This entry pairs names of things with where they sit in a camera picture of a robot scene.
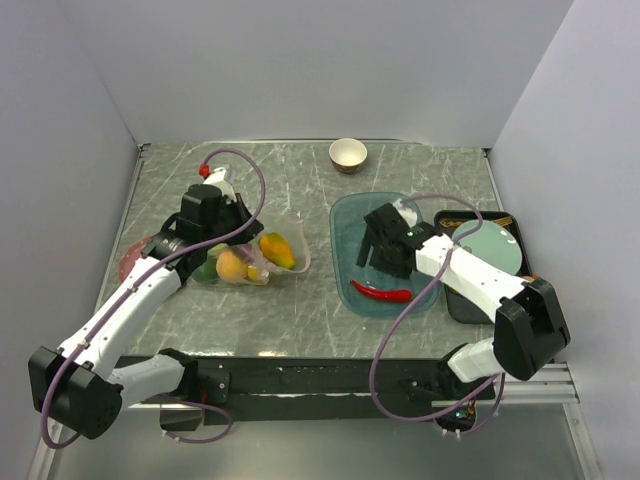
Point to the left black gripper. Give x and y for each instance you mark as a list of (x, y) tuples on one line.
[(238, 207)]

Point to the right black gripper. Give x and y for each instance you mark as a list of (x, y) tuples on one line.
[(375, 262)]

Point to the pale green cabbage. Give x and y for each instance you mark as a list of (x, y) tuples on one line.
[(216, 250)]

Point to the purple eggplant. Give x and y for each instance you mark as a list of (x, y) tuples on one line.
[(252, 255)]

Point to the orange fruit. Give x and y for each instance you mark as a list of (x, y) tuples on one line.
[(231, 268)]

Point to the yellow lemon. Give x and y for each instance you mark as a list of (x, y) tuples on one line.
[(255, 274)]

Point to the yellow green mango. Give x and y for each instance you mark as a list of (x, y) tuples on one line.
[(277, 250)]

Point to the clear zip top bag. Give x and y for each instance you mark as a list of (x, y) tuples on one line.
[(291, 230)]

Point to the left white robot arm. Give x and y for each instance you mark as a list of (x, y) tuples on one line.
[(79, 384)]

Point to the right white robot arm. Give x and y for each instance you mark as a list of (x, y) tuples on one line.
[(529, 324)]

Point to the teal plastic food tray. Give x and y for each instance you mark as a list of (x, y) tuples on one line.
[(347, 229)]

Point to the red chili pepper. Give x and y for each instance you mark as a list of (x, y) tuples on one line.
[(387, 296)]

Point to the pink plate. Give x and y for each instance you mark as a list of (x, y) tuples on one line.
[(128, 259)]

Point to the beige ceramic bowl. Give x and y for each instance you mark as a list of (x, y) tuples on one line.
[(347, 155)]

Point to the black serving tray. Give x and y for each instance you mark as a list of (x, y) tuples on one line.
[(461, 309)]

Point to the light green plate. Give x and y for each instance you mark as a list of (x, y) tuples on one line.
[(492, 244)]

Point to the wooden chopsticks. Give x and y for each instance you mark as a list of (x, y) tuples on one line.
[(503, 221)]

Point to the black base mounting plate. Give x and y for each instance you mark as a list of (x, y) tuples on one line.
[(246, 389)]

